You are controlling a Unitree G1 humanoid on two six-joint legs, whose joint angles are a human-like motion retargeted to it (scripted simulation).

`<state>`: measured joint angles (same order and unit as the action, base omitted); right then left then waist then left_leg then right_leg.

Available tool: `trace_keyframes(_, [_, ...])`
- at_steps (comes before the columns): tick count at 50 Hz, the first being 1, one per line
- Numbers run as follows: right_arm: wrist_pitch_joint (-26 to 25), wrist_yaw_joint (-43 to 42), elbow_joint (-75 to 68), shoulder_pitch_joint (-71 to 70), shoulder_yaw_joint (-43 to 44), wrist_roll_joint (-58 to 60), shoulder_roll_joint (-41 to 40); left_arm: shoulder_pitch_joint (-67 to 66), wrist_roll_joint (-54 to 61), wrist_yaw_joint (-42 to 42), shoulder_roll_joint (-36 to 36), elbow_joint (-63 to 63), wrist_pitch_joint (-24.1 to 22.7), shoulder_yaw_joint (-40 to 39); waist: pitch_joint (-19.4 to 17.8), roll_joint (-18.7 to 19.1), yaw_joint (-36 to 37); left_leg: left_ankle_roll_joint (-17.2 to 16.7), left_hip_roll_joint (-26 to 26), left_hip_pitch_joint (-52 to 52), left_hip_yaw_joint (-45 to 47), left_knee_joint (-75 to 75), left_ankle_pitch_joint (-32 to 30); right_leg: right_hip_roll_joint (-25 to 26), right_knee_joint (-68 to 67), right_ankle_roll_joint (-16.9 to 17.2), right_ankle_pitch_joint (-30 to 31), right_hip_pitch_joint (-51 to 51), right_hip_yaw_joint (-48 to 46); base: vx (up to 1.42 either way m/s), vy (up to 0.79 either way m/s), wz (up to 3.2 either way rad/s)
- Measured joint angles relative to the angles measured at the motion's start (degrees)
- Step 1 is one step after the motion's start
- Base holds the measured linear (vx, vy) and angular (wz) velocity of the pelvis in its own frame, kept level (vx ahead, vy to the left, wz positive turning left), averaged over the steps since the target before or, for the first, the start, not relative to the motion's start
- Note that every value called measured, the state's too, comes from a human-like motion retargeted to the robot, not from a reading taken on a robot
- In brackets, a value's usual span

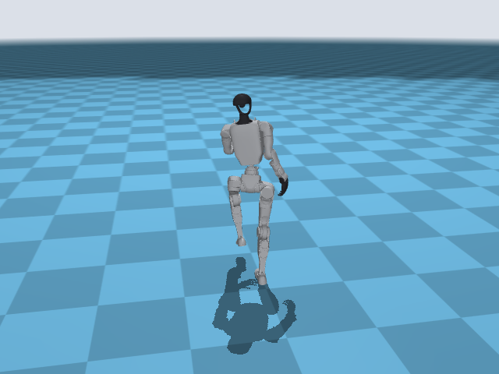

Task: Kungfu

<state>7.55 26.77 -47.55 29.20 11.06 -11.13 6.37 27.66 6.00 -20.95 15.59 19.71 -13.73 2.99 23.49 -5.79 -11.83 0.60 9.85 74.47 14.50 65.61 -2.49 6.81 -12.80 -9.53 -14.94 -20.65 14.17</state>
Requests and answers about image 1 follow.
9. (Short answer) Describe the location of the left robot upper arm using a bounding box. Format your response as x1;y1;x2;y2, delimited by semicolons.
221;124;234;154

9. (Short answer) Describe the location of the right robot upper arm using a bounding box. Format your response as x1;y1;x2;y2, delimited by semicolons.
258;121;274;160

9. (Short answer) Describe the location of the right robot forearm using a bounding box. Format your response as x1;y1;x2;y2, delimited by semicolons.
269;149;288;181

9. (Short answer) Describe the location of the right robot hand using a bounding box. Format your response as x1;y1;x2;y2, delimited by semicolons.
278;178;288;196

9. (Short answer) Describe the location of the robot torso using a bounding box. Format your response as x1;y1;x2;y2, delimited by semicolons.
230;118;264;193

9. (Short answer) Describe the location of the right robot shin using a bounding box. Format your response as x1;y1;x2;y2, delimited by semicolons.
257;227;270;275

